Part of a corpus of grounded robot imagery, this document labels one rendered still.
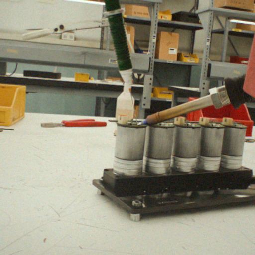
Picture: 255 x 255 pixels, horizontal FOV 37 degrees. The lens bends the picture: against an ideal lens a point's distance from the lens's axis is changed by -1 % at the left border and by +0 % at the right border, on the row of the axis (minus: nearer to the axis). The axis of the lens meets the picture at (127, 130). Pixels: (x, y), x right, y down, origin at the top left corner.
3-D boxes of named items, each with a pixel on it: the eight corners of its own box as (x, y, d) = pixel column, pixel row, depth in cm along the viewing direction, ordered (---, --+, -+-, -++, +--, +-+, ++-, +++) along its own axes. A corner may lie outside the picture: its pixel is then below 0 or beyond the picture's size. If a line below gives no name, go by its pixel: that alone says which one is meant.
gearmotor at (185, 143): (199, 182, 35) (206, 125, 34) (177, 183, 33) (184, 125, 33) (183, 174, 37) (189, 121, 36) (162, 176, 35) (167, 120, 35)
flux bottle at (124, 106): (134, 124, 77) (138, 73, 75) (129, 126, 73) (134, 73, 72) (117, 122, 77) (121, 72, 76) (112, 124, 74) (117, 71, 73)
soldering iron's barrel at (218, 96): (149, 131, 30) (230, 104, 28) (142, 112, 30) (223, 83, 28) (153, 129, 31) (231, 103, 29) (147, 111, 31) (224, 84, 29)
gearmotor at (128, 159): (146, 186, 32) (152, 124, 31) (120, 188, 31) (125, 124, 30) (132, 178, 34) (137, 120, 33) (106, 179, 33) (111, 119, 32)
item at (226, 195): (230, 180, 41) (231, 170, 40) (286, 203, 34) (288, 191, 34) (90, 191, 33) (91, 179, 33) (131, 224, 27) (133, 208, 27)
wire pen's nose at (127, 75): (119, 89, 30) (115, 70, 29) (131, 85, 30) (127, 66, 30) (128, 90, 29) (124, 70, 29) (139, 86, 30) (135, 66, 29)
